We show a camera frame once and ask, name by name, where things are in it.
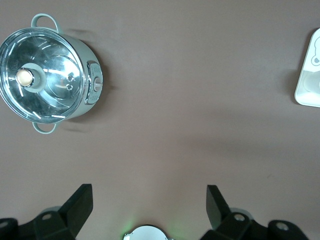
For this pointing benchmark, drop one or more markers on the glass pot lid with knob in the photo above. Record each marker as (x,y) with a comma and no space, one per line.
(57,75)

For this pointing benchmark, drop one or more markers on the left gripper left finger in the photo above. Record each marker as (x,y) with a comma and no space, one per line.
(62,222)

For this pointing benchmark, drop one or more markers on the brown table cover mat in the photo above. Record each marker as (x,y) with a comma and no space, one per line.
(175,100)

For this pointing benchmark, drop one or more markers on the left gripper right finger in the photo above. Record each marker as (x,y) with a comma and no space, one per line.
(225,225)

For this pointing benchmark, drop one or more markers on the sage green electric cooking pot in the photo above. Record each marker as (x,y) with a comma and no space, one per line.
(86,52)

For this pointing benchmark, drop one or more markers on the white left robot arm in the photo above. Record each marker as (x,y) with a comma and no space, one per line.
(147,233)

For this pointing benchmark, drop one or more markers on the white bear print tray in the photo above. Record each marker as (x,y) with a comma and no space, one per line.
(308,100)

